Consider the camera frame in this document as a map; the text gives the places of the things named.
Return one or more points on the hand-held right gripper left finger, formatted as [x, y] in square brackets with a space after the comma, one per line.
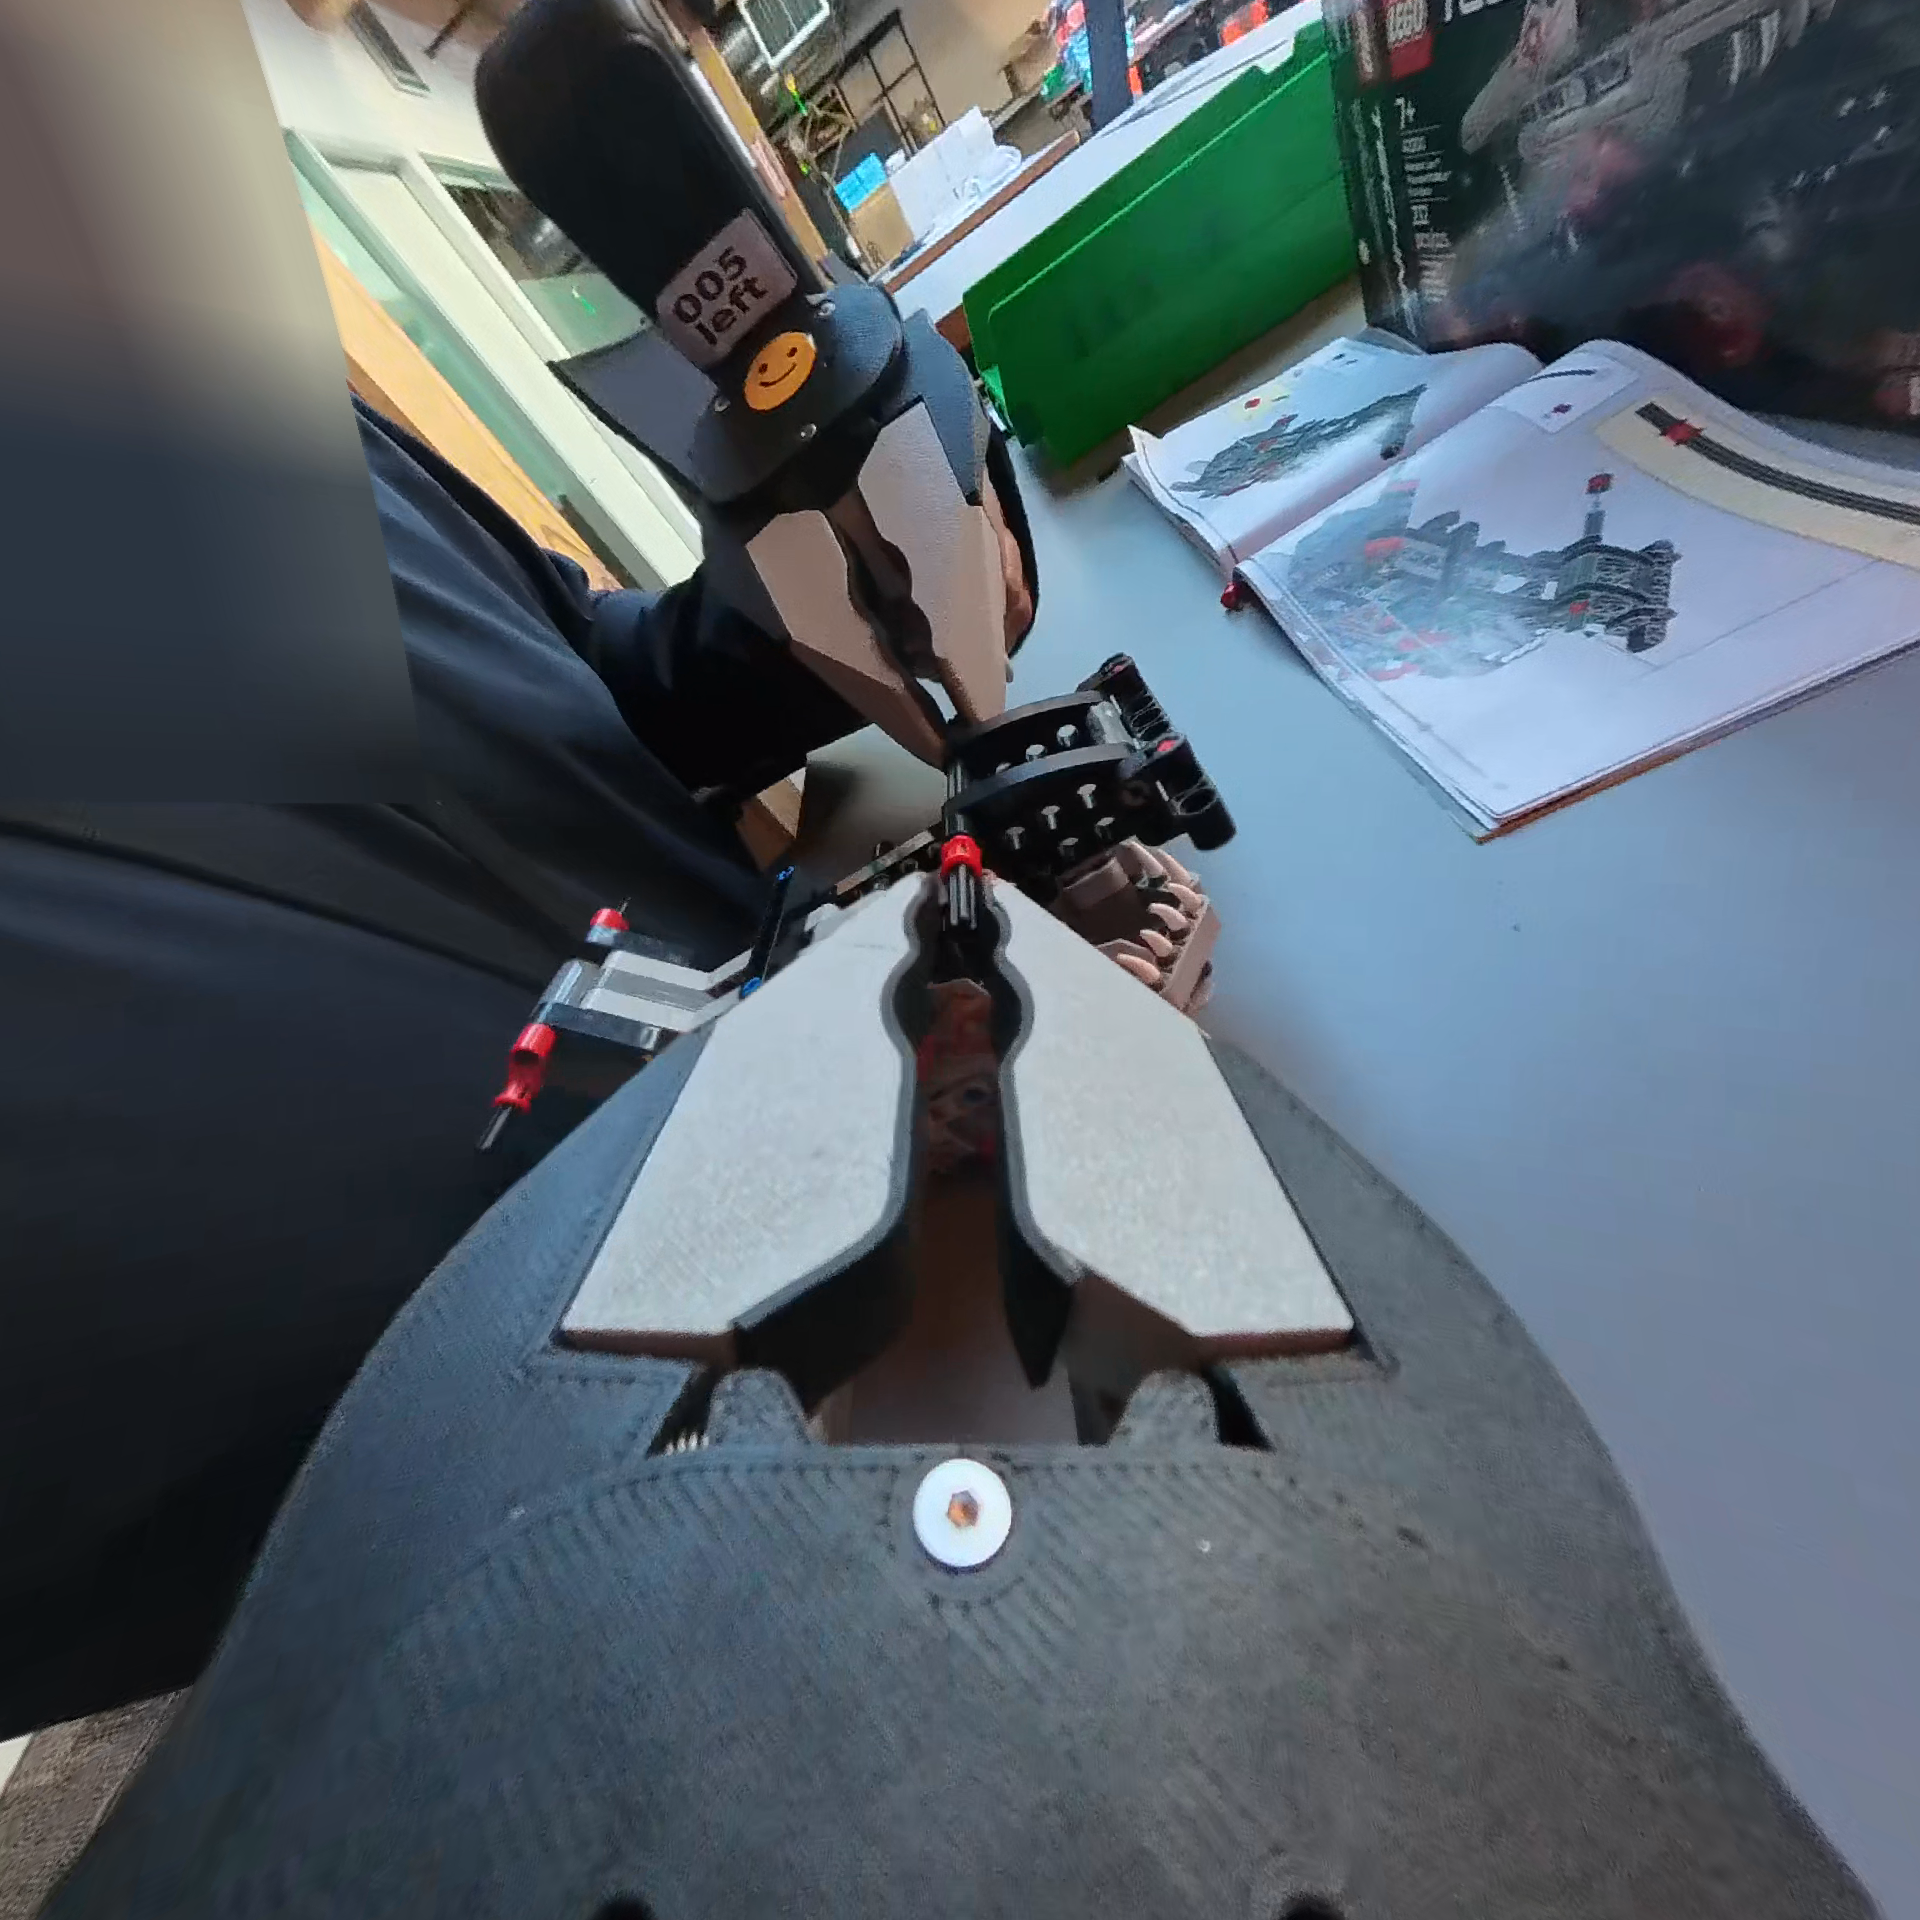
[749, 1172]

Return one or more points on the black toy truck box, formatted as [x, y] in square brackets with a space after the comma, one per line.
[1576, 182]

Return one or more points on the neighbouring white table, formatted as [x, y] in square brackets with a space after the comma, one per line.
[989, 224]

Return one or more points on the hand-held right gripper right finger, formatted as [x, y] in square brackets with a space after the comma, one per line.
[1155, 1172]

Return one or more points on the open instruction booklet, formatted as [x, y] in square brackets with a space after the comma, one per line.
[1499, 676]

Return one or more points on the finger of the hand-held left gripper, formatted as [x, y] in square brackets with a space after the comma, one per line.
[803, 585]
[944, 524]

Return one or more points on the person's dark clothed torso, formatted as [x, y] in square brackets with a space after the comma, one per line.
[225, 1201]

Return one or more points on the brick-built toy truck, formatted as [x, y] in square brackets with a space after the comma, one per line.
[1078, 781]

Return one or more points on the green plastic bin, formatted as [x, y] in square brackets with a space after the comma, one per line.
[1141, 300]

